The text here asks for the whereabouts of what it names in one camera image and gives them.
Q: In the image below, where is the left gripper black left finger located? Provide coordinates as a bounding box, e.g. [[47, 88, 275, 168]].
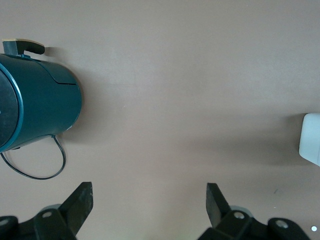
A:
[[0, 181, 94, 240]]

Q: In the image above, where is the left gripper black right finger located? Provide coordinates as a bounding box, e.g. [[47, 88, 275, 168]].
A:
[[198, 182, 308, 240]]

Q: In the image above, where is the white square trash bin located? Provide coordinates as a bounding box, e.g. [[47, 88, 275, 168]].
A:
[[298, 112, 320, 166]]

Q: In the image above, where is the dark teal electric kettle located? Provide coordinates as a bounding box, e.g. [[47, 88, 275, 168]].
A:
[[0, 38, 83, 154]]

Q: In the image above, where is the black kettle cable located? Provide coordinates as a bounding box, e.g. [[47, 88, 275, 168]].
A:
[[0, 134, 67, 180]]

